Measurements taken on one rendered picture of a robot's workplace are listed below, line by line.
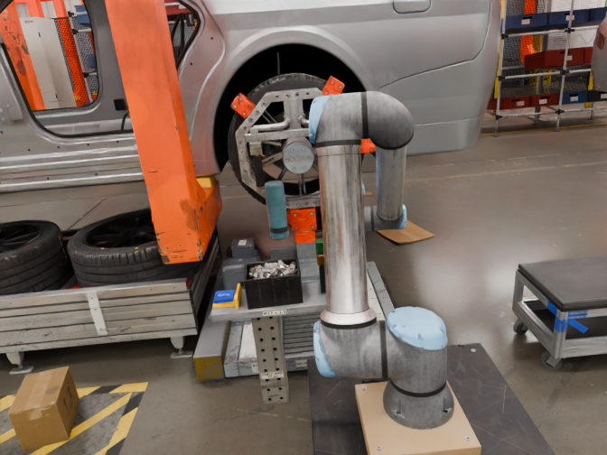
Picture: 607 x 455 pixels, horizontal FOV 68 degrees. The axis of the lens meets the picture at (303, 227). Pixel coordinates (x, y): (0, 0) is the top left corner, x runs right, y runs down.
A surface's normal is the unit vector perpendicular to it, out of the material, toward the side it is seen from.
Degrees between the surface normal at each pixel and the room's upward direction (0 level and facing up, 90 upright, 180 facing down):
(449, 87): 90
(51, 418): 90
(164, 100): 90
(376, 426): 2
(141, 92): 90
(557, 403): 0
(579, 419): 0
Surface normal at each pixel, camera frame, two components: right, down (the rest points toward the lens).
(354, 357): -0.11, 0.06
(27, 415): 0.26, 0.33
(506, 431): -0.08, -0.93
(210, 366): 0.04, 0.36
